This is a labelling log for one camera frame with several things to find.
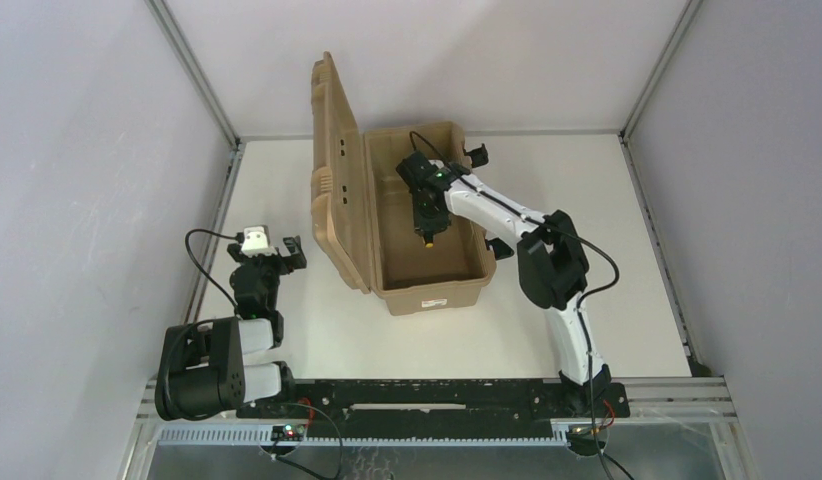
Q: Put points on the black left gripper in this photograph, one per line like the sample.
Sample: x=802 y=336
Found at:
x=272 y=263

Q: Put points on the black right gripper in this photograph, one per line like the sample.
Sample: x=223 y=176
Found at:
x=426 y=221

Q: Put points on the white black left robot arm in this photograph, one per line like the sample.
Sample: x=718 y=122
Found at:
x=202 y=370

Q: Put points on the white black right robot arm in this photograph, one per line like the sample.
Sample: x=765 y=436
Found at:
x=552 y=264

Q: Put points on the tan plastic toolbox bin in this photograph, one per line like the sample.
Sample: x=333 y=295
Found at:
x=362 y=214

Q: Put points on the black near toolbox latch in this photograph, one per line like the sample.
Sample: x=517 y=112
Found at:
x=499 y=249

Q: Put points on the black toolbox latch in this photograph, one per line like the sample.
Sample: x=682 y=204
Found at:
x=478 y=157
x=499 y=249

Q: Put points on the black far toolbox latch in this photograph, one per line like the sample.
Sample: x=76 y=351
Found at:
x=478 y=157

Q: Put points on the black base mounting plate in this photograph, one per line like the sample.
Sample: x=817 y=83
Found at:
x=416 y=406

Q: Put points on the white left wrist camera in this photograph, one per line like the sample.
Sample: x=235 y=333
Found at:
x=256 y=241

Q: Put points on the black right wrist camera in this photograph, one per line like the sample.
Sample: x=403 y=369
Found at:
x=415 y=170

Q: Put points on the grey slotted cable duct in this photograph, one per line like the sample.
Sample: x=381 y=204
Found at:
x=318 y=435

